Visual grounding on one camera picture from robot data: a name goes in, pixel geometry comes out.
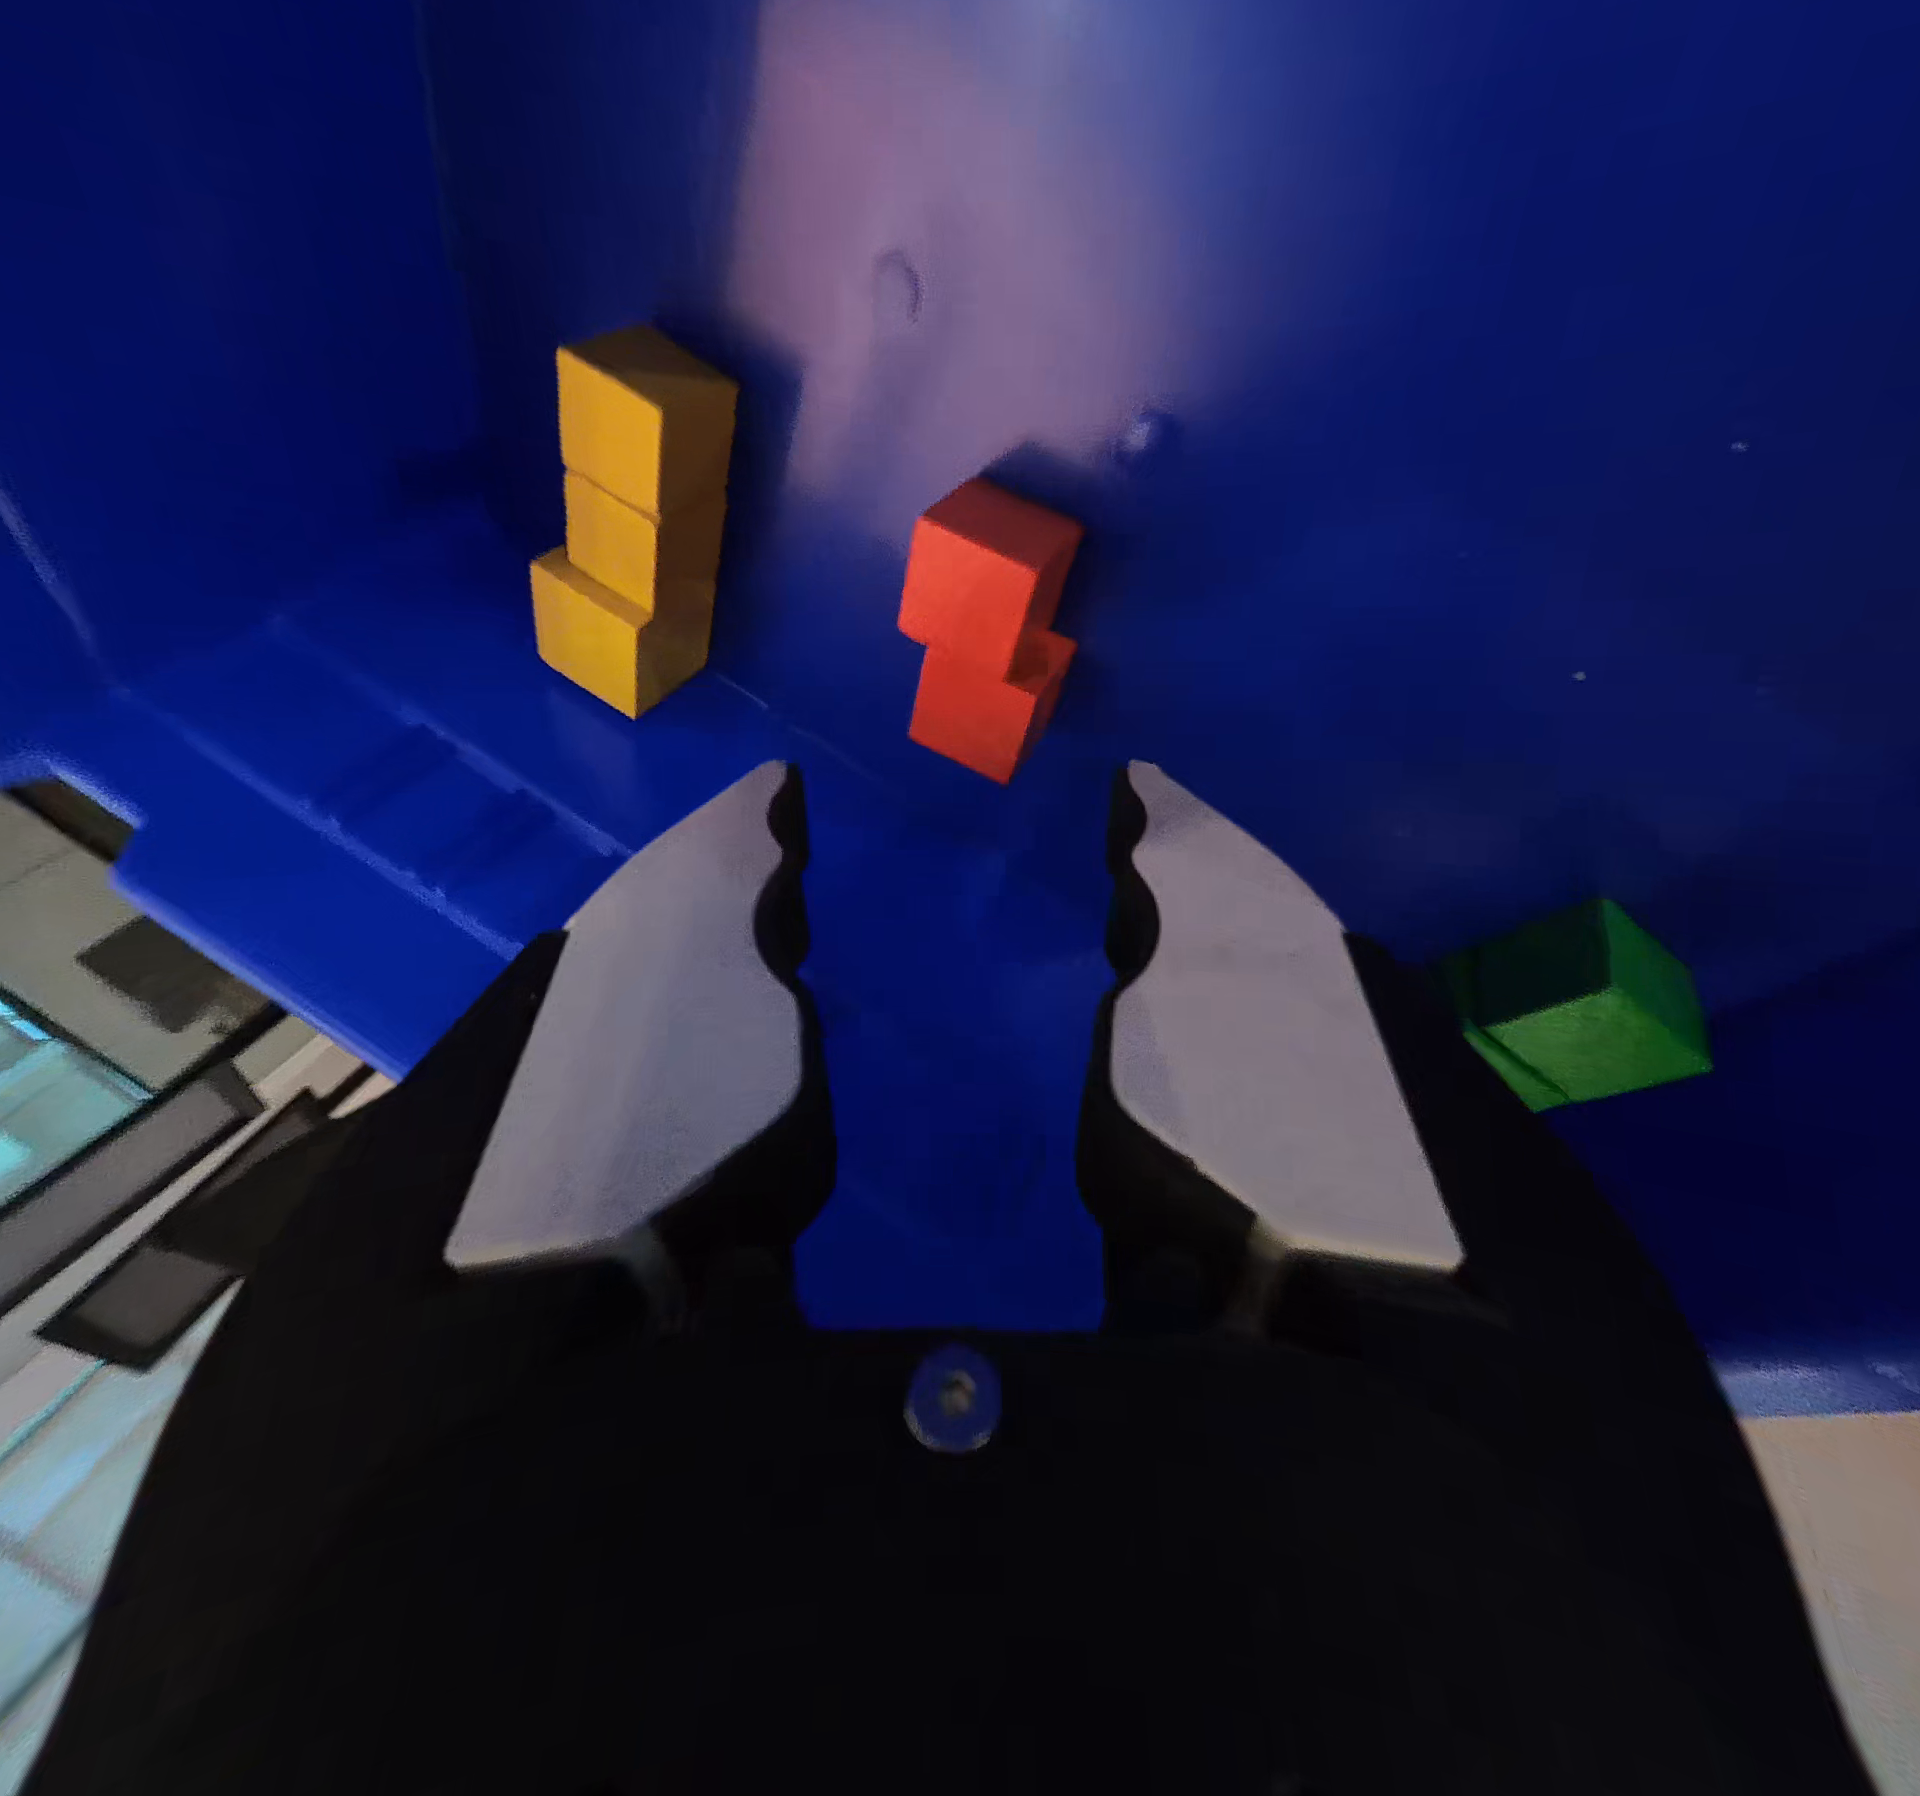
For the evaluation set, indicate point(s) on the yellow cube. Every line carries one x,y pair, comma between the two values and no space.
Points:
601,634
638,417
615,537

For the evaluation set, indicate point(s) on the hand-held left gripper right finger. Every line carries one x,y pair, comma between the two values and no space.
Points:
1274,1061

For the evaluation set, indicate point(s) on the blue plastic bin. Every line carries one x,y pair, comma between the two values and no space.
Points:
1351,327

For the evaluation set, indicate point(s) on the red cube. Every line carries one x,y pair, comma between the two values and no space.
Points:
982,574
969,716

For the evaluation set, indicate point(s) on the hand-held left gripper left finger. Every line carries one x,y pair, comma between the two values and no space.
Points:
645,1046

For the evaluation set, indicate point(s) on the green cube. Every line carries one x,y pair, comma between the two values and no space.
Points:
1591,1016

